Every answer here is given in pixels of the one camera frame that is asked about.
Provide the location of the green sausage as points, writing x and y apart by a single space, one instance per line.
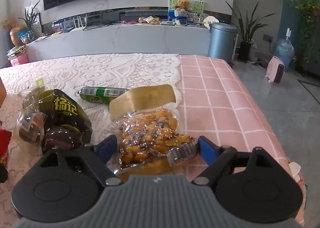
102 92

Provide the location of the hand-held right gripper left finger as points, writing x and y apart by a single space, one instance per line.
108 147

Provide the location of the pile of papers and packets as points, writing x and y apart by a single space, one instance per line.
16 50

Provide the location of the peanut packet with tan header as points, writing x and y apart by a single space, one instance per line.
147 125

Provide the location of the heap of yellow snack packets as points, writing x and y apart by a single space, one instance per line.
151 20

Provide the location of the white round hand fan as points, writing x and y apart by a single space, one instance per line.
211 20

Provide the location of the dark packet with yellow print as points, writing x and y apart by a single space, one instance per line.
62 117

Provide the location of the small clear dark snack packet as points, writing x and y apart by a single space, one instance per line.
30 126

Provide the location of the blue plastic packet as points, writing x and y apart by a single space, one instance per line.
25 36

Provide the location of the brown round vase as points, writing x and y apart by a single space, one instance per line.
15 37

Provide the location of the olive snack packet green label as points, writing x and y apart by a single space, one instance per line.
33 92

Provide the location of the pink fan heater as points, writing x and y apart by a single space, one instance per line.
273 70

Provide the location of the pink storage box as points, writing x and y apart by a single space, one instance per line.
18 59

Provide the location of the blue water jug with pump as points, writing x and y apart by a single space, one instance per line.
284 51

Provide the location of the white lace tablecloth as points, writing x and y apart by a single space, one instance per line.
100 72

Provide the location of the pink checked table cover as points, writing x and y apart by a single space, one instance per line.
225 97

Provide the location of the green potted plant in glass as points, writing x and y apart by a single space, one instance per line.
30 21

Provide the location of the blue lidded tub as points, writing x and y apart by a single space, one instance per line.
181 21

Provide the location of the grey metal trash can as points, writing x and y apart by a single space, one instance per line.
221 42

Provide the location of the large red snack packet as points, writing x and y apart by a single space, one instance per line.
3 152

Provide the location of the long-leaf potted plant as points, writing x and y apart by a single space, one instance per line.
246 30

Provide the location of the white marble TV console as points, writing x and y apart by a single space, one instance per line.
125 40

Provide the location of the trailing ivy plant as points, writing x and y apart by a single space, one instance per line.
306 22

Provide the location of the white router with antennas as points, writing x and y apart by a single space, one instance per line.
79 27

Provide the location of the loose papers on console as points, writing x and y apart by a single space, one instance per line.
46 36

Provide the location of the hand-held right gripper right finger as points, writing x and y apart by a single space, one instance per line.
207 149

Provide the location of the brown teddy bear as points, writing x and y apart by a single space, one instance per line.
182 3

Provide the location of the orange cardboard box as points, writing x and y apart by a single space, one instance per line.
2 91

